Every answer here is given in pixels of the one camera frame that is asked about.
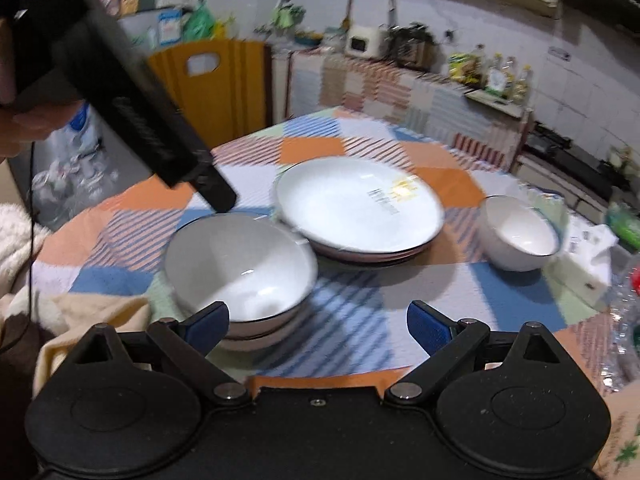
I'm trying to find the white carrot pattern plate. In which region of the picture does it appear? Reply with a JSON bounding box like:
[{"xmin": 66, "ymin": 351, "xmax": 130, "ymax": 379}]
[{"xmin": 311, "ymin": 232, "xmax": 442, "ymax": 267}]

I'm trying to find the white fluffy cloth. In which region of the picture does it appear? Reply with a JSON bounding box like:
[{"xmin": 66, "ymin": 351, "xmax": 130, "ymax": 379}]
[{"xmin": 0, "ymin": 202, "xmax": 52, "ymax": 283}]

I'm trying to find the white plate with sun print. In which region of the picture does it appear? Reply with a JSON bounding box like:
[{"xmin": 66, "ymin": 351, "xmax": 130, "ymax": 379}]
[{"xmin": 273, "ymin": 156, "xmax": 446, "ymax": 255}]

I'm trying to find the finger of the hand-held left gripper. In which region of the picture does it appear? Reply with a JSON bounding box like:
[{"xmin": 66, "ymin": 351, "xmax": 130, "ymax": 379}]
[{"xmin": 186, "ymin": 152, "xmax": 238, "ymax": 214}]

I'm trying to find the white tissue pack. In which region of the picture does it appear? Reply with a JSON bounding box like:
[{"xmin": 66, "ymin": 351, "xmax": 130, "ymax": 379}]
[{"xmin": 554, "ymin": 222, "xmax": 622, "ymax": 307}]

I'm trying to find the cream blanket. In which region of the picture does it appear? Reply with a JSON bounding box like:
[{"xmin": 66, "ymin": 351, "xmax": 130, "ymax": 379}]
[{"xmin": 0, "ymin": 290, "xmax": 168, "ymax": 397}]

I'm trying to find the clear oil bottle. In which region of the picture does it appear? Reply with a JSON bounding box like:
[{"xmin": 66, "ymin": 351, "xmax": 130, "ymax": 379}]
[{"xmin": 512, "ymin": 64, "xmax": 533, "ymax": 103}]

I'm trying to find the patchwork tablecloth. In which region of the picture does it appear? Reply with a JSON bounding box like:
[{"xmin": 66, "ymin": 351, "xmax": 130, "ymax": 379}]
[{"xmin": 35, "ymin": 105, "xmax": 621, "ymax": 397}]

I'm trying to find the yellow wooden chair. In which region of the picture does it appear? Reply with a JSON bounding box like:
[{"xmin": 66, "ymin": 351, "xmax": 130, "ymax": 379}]
[{"xmin": 147, "ymin": 37, "xmax": 274, "ymax": 150}]

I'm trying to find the person's left hand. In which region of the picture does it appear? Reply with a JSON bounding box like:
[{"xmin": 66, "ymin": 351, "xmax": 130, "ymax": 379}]
[{"xmin": 0, "ymin": 16, "xmax": 88, "ymax": 163}]

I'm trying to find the striped patchwork cabinet cloth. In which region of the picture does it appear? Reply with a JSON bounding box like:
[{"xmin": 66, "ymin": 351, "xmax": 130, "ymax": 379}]
[{"xmin": 287, "ymin": 50, "xmax": 532, "ymax": 172}]

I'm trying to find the black rimmed cutting board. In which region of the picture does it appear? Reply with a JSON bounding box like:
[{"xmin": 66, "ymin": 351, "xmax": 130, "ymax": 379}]
[{"xmin": 465, "ymin": 89, "xmax": 532, "ymax": 112}]

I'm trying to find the clear bag of rice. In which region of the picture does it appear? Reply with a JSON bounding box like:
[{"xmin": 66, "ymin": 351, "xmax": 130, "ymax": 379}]
[{"xmin": 594, "ymin": 390, "xmax": 640, "ymax": 480}]

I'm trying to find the black gas stove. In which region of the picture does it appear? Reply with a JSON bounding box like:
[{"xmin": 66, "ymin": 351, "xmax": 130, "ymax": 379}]
[{"xmin": 524, "ymin": 122, "xmax": 617, "ymax": 202}]

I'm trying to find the dark label oil bottle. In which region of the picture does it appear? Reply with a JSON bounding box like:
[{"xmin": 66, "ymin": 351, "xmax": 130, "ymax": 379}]
[{"xmin": 472, "ymin": 44, "xmax": 492, "ymax": 88}]

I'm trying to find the green plastic basket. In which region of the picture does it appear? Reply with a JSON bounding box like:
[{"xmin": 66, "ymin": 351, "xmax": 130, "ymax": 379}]
[{"xmin": 605, "ymin": 200, "xmax": 640, "ymax": 252}]

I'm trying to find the green label oil bottle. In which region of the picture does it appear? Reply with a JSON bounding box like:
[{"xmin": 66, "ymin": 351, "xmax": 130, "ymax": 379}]
[{"xmin": 487, "ymin": 52, "xmax": 513, "ymax": 96}]

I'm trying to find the green hanging cloth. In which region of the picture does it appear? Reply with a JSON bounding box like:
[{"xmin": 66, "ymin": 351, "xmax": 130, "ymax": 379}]
[{"xmin": 272, "ymin": 4, "xmax": 306, "ymax": 31}]

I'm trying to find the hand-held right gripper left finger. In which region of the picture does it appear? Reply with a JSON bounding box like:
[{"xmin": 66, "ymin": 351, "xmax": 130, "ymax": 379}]
[{"xmin": 47, "ymin": 302, "xmax": 253, "ymax": 408}]

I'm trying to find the yellow green snack packet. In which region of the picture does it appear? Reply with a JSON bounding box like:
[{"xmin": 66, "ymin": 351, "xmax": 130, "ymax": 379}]
[{"xmin": 447, "ymin": 52, "xmax": 476, "ymax": 86}]

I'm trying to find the white bowl with dark rim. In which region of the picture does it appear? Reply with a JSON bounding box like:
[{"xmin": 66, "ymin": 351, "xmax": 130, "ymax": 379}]
[
  {"xmin": 172, "ymin": 300, "xmax": 313, "ymax": 355},
  {"xmin": 479, "ymin": 195, "xmax": 562, "ymax": 273},
  {"xmin": 164, "ymin": 215, "xmax": 319, "ymax": 323}
]

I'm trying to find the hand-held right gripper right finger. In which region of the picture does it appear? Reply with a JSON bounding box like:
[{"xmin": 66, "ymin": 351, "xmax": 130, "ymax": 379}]
[{"xmin": 382, "ymin": 300, "xmax": 592, "ymax": 408}]

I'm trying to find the clear bag of plastic bottles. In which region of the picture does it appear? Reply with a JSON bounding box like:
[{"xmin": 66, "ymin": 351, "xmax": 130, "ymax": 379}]
[{"xmin": 30, "ymin": 105, "xmax": 122, "ymax": 232}]

